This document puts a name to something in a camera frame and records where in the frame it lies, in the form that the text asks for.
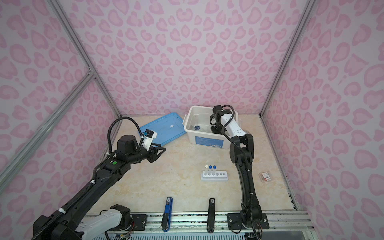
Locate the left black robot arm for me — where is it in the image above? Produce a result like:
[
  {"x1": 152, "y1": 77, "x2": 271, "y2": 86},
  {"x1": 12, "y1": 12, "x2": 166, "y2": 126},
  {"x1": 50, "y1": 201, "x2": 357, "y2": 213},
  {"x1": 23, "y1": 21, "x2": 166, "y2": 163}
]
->
[{"x1": 32, "y1": 134, "x2": 166, "y2": 240}]

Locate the small red labelled box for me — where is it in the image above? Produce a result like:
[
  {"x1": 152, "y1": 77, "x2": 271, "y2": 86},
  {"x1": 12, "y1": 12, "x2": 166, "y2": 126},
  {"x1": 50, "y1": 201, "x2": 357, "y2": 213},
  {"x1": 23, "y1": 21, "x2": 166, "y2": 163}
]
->
[{"x1": 259, "y1": 172, "x2": 272, "y2": 182}]

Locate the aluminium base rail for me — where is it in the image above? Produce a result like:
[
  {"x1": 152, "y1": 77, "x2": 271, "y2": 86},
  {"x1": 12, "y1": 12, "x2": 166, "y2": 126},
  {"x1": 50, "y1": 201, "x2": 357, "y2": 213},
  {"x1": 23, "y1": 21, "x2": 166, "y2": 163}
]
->
[{"x1": 56, "y1": 209, "x2": 319, "y2": 240}]

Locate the blue capped test tube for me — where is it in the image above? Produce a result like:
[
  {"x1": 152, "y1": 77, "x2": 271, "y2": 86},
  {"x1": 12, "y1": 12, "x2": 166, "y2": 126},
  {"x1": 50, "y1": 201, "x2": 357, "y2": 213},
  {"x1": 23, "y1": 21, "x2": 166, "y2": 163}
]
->
[
  {"x1": 208, "y1": 165, "x2": 213, "y2": 176},
  {"x1": 212, "y1": 166, "x2": 217, "y2": 176}
]

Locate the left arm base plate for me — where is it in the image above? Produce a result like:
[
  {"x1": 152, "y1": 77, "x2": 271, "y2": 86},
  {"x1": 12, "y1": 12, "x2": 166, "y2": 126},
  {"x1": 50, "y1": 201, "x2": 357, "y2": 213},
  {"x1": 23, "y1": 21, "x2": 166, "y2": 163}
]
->
[{"x1": 109, "y1": 214, "x2": 148, "y2": 232}]

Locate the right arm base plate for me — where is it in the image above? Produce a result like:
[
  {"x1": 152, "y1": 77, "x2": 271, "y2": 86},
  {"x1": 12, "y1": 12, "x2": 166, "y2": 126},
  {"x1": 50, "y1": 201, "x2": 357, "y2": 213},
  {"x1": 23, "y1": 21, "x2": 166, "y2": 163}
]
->
[{"x1": 226, "y1": 212, "x2": 270, "y2": 231}]

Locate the white test tube rack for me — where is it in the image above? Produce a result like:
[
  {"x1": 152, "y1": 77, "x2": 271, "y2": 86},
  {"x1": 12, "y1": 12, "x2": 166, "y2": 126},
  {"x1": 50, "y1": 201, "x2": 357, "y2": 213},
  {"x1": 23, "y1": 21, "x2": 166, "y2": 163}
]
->
[{"x1": 201, "y1": 170, "x2": 229, "y2": 182}]

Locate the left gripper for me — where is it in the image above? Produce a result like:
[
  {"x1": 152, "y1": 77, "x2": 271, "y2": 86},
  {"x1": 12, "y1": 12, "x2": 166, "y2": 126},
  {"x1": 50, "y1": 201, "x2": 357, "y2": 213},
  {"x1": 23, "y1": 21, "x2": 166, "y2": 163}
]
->
[{"x1": 128, "y1": 142, "x2": 167, "y2": 165}]

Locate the left black corrugated cable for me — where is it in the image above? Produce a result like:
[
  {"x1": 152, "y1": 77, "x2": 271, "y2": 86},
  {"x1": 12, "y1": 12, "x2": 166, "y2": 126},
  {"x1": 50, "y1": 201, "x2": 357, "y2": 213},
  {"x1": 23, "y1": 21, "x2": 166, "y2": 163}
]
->
[{"x1": 29, "y1": 116, "x2": 144, "y2": 240}]

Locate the blue plastic bin lid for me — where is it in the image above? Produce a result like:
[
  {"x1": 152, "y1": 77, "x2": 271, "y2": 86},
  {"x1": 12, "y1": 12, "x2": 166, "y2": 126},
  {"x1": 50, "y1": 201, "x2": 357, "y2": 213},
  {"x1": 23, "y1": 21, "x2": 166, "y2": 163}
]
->
[{"x1": 140, "y1": 113, "x2": 186, "y2": 146}]

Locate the right black corrugated cable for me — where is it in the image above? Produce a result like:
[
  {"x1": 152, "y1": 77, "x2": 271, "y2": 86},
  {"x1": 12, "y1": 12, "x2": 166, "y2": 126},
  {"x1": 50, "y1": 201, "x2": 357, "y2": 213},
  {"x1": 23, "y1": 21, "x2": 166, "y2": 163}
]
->
[{"x1": 209, "y1": 104, "x2": 262, "y2": 240}]

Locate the white plastic storage bin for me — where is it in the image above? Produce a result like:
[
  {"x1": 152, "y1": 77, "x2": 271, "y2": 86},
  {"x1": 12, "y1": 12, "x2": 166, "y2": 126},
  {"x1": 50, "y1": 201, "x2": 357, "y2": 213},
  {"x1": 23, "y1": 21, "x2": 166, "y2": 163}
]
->
[{"x1": 183, "y1": 105, "x2": 252, "y2": 149}]

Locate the black stapler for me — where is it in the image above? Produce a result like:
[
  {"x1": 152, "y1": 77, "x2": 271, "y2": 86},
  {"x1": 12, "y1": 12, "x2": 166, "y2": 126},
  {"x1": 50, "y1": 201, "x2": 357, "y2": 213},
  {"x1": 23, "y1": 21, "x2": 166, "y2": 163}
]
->
[{"x1": 207, "y1": 198, "x2": 216, "y2": 234}]

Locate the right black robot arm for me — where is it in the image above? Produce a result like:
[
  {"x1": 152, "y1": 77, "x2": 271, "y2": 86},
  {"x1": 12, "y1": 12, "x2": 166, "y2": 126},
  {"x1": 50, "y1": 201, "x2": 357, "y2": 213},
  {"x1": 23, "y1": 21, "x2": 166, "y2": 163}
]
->
[{"x1": 210, "y1": 105, "x2": 262, "y2": 230}]

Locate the black corrugated cable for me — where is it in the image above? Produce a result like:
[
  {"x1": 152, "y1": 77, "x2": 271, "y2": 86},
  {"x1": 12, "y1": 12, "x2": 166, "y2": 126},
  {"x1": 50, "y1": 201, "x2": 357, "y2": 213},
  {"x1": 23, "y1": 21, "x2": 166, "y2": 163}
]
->
[
  {"x1": 209, "y1": 104, "x2": 262, "y2": 240},
  {"x1": 29, "y1": 116, "x2": 144, "y2": 240}
]

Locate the blue stapler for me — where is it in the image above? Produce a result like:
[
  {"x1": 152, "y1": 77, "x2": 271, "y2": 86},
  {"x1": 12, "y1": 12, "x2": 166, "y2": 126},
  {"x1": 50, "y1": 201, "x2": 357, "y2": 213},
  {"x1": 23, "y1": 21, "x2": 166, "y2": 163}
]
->
[{"x1": 161, "y1": 197, "x2": 173, "y2": 232}]

